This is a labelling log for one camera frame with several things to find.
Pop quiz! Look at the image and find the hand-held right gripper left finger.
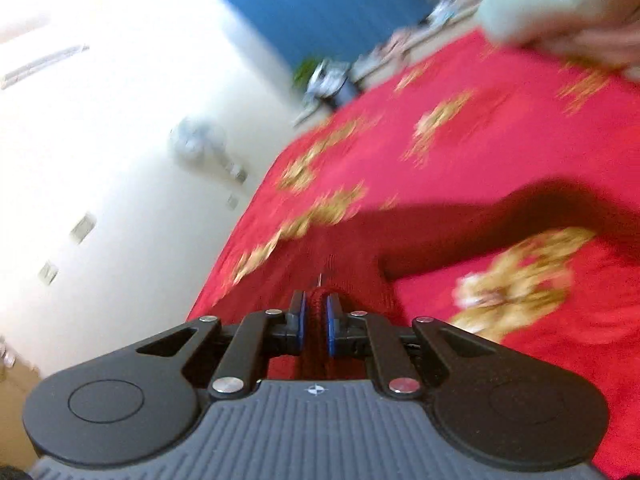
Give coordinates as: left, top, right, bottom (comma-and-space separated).
135, 290, 307, 401

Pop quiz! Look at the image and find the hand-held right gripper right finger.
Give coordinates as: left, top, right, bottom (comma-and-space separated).
325, 294, 493, 401

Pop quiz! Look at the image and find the dark red knit garment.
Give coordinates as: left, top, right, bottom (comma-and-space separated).
265, 177, 640, 381

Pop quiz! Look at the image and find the red floral printed blanket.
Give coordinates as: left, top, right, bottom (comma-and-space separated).
187, 30, 640, 480

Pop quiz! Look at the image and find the green plant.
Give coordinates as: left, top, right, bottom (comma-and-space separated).
292, 60, 321, 86

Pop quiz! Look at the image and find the blue door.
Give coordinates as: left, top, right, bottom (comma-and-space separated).
207, 0, 426, 76

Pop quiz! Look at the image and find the white tube light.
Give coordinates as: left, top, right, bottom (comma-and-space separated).
0, 44, 91, 91

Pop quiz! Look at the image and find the pale pink cloth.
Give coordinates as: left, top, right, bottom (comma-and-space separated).
537, 22, 640, 81

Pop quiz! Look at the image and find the white wall fan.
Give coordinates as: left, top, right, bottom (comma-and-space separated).
167, 115, 248, 183

